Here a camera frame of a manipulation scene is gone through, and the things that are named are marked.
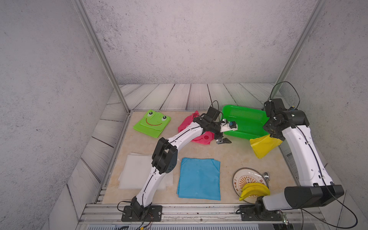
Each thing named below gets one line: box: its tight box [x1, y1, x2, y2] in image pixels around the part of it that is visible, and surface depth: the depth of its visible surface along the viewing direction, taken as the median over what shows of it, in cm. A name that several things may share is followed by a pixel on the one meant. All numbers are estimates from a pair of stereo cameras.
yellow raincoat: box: [249, 134, 284, 160], surface depth 69 cm
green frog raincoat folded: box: [132, 109, 172, 138], surface depth 113 cm
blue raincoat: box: [177, 158, 221, 201], surface depth 85 cm
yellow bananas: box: [239, 182, 271, 202], surface depth 77 cm
